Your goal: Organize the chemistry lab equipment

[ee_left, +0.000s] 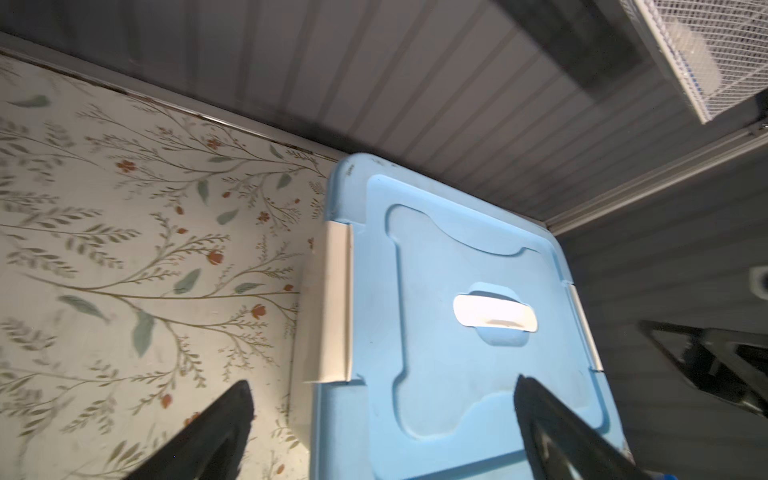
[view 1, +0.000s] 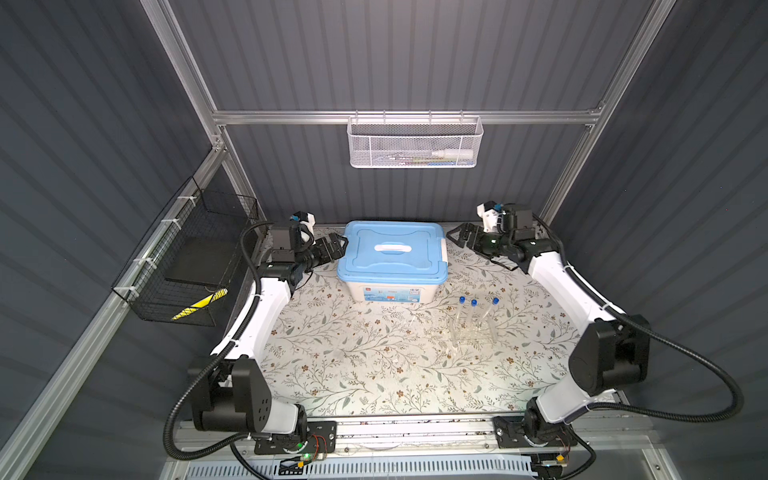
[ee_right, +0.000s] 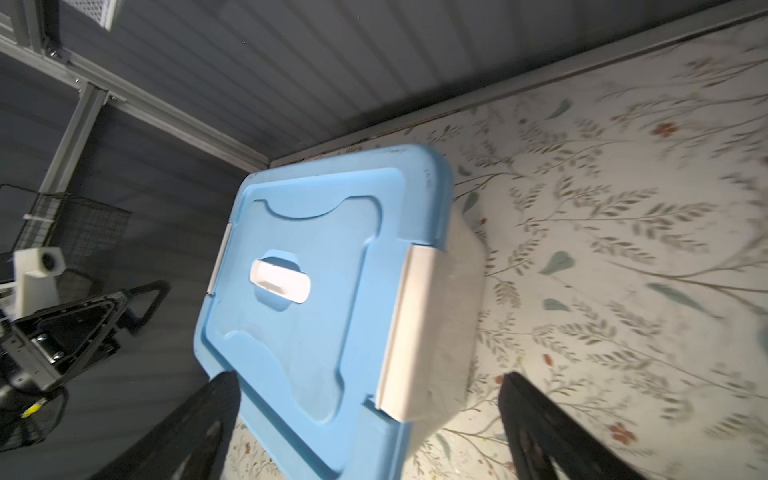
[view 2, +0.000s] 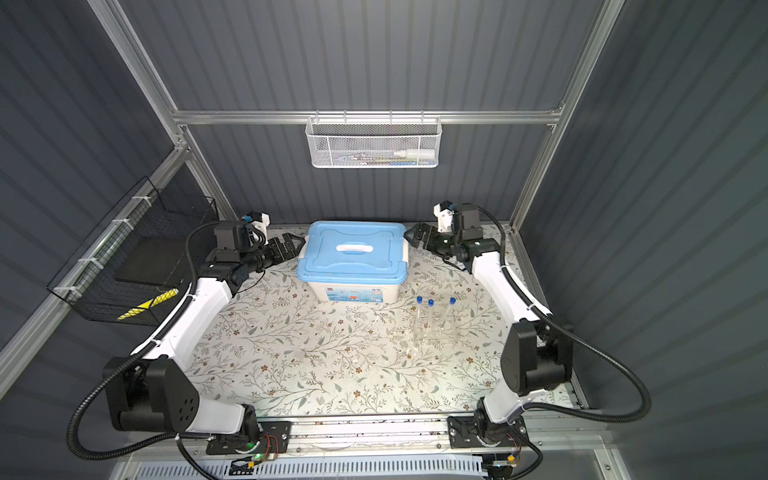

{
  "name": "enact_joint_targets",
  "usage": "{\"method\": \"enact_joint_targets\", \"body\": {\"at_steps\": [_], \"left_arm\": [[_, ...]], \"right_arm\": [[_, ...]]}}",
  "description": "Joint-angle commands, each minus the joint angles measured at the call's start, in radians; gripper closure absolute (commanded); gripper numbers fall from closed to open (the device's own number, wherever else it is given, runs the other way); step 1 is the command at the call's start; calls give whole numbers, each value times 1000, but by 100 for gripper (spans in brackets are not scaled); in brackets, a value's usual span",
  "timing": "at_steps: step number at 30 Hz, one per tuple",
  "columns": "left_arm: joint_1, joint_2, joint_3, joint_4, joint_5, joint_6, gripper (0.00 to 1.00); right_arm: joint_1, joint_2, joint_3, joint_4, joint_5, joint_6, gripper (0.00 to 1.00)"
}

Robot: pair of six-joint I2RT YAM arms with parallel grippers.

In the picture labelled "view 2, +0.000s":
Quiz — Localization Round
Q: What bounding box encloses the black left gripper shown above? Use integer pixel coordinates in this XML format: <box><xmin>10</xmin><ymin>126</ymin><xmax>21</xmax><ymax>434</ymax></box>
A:
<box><xmin>240</xmin><ymin>233</ymin><xmax>302</xmax><ymax>276</ymax></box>

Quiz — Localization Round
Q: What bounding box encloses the blue plastic box lid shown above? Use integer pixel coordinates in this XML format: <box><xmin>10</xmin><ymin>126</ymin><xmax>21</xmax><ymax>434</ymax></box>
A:
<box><xmin>297</xmin><ymin>221</ymin><xmax>409</xmax><ymax>285</ymax></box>

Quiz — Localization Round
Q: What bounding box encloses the white plastic storage box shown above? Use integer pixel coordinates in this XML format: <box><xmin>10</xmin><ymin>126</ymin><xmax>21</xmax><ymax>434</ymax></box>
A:
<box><xmin>307</xmin><ymin>282</ymin><xmax>401</xmax><ymax>304</ymax></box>

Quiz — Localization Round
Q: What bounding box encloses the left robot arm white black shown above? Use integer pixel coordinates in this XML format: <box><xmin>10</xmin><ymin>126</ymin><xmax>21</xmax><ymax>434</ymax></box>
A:
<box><xmin>66</xmin><ymin>216</ymin><xmax>306</xmax><ymax>461</ymax></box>

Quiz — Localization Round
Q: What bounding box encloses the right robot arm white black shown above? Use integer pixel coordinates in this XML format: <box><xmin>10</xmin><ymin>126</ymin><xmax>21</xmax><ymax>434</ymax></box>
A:
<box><xmin>404</xmin><ymin>201</ymin><xmax>652</xmax><ymax>445</ymax></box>

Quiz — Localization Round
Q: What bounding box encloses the white bottle in basket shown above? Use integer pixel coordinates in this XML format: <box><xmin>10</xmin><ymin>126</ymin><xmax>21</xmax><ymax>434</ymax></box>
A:
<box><xmin>393</xmin><ymin>149</ymin><xmax>437</xmax><ymax>162</ymax></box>

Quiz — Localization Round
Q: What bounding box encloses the clear plastic tube rack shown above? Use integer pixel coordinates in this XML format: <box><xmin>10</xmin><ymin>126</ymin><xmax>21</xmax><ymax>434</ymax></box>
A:
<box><xmin>406</xmin><ymin>303</ymin><xmax>457</xmax><ymax>355</ymax></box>

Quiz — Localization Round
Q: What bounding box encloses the yellow black striped tape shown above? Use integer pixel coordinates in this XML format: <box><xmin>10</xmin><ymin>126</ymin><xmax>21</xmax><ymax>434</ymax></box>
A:
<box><xmin>117</xmin><ymin>288</ymin><xmax>179</xmax><ymax>321</ymax></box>

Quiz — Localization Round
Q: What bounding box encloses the white wire mesh basket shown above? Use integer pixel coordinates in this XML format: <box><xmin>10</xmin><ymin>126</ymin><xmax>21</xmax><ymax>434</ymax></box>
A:
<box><xmin>305</xmin><ymin>119</ymin><xmax>443</xmax><ymax>169</ymax></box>

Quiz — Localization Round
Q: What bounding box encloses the black wire wall basket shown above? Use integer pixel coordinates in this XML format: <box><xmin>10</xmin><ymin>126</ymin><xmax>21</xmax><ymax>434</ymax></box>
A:
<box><xmin>47</xmin><ymin>177</ymin><xmax>219</xmax><ymax>326</ymax></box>

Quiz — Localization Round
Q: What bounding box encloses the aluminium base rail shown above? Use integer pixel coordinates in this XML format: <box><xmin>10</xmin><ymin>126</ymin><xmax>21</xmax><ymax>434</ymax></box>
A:
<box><xmin>110</xmin><ymin>410</ymin><xmax>631</xmax><ymax>480</ymax></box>

